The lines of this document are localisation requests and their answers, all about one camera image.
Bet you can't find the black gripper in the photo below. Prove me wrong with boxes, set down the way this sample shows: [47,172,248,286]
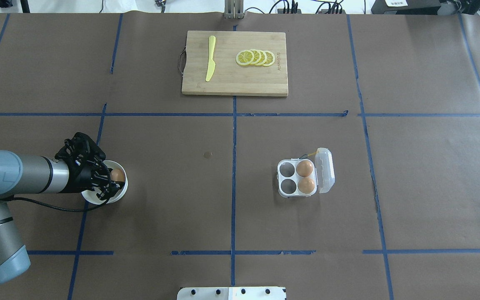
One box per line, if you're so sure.
[55,132,125,204]

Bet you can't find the brown egg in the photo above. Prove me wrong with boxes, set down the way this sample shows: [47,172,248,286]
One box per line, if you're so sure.
[296,160,314,178]
[109,168,126,183]
[298,178,316,194]

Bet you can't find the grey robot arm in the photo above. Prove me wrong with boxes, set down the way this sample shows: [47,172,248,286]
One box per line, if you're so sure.
[0,132,128,285]

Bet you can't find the clear plastic egg box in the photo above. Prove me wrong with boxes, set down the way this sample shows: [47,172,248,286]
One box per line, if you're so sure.
[276,147,336,198]

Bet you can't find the brown egg in box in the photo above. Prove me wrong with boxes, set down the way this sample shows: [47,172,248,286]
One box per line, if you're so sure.
[296,160,314,178]
[298,178,316,194]

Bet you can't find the white bowl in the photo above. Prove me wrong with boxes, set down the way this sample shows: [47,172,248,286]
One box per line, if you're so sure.
[81,160,128,205]

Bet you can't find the yellow plastic knife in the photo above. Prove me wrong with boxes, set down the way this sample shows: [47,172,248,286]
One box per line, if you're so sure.
[205,35,216,82]

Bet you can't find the bamboo cutting board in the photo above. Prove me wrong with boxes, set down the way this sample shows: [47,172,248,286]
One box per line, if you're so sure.
[182,30,288,97]

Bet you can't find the lemon slice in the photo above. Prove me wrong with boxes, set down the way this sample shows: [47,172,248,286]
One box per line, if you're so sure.
[235,50,255,66]
[255,50,267,66]
[262,51,275,67]
[249,49,263,66]

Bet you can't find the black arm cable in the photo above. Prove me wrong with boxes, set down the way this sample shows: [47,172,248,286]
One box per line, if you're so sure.
[0,196,107,213]

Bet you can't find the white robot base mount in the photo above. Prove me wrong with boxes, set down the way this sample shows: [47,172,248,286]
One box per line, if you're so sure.
[177,286,287,300]

